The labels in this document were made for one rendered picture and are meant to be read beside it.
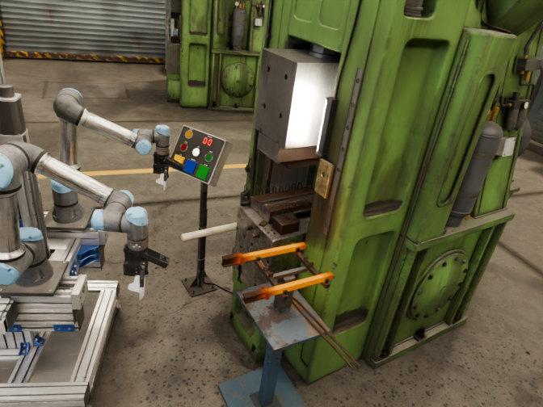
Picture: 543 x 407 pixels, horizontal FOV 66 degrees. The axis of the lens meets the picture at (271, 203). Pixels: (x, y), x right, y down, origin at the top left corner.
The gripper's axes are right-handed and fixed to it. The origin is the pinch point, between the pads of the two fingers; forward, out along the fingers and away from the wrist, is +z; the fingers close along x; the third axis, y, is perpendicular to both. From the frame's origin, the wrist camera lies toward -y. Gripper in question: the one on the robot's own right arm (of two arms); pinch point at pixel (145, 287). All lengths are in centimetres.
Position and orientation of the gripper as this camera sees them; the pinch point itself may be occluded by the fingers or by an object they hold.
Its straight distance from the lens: 177.2
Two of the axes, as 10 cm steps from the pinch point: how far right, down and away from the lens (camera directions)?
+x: 1.2, 5.0, -8.6
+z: -1.2, 8.7, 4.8
